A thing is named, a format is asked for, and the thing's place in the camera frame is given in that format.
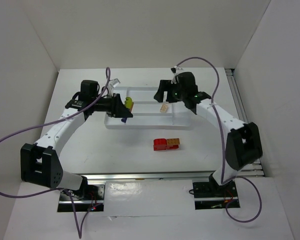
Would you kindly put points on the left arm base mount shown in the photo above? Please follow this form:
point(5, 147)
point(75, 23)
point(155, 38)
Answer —
point(93, 199)

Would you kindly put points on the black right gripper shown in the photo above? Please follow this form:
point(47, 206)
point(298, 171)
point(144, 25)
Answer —
point(169, 91)

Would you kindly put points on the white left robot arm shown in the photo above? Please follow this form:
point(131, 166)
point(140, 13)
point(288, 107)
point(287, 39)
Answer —
point(39, 162)

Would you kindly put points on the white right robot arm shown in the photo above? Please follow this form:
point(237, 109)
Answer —
point(240, 141)

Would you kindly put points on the cream lego plate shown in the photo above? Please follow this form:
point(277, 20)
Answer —
point(164, 108)

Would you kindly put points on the purple lego plate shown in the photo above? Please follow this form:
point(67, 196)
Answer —
point(124, 120)

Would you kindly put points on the aluminium rail front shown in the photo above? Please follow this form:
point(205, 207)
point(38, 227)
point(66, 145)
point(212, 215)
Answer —
point(158, 175)

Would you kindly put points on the red rounded lego brick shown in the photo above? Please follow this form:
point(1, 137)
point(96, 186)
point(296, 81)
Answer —
point(160, 144)

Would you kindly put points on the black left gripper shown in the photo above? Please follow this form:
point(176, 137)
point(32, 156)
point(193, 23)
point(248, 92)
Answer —
point(115, 105)

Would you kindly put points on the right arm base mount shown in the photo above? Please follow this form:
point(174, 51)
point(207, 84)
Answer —
point(207, 198)

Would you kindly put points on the red stepped lego brick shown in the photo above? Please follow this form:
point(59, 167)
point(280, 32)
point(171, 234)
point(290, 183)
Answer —
point(172, 147)

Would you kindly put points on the orange lego plate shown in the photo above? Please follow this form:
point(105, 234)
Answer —
point(131, 107)
point(173, 142)

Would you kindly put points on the lime green lego brick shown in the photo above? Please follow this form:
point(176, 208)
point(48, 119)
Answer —
point(127, 102)

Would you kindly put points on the white divided sorting tray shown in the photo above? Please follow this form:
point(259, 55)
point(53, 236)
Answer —
point(146, 112)

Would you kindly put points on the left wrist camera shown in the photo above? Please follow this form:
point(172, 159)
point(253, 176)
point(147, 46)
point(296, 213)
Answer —
point(113, 83)

